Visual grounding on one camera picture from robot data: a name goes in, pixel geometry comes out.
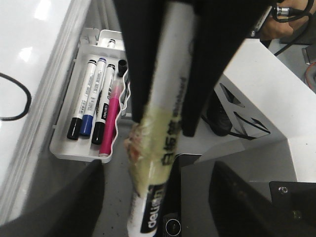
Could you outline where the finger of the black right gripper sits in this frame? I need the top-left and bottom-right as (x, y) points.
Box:
(181, 0), (273, 137)
(114, 0), (166, 122)

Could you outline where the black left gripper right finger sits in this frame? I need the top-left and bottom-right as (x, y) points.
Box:
(208, 161), (316, 237)

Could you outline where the pink highlighter pen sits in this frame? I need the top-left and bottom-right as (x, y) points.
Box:
(99, 79), (122, 157)

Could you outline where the white marker in rear slot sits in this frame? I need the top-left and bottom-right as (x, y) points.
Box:
(107, 39), (116, 48)

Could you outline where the white stand with black logo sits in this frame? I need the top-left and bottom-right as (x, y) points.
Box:
(195, 38), (316, 183)

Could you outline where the white whiteboard with aluminium frame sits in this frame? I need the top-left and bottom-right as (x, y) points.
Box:
(0, 0), (91, 224)

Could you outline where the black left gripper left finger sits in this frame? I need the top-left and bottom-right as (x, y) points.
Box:
(0, 160), (104, 237)

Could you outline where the blue capped white marker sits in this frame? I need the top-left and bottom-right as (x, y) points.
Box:
(79, 57), (107, 136)

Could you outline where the white plastic marker tray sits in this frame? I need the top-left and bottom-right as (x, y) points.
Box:
(50, 28), (130, 163)

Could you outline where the black capped white marker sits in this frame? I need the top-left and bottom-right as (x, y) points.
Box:
(91, 64), (116, 145)
(67, 59), (96, 140)

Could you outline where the black white whiteboard marker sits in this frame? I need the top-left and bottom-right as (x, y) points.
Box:
(126, 1), (195, 237)

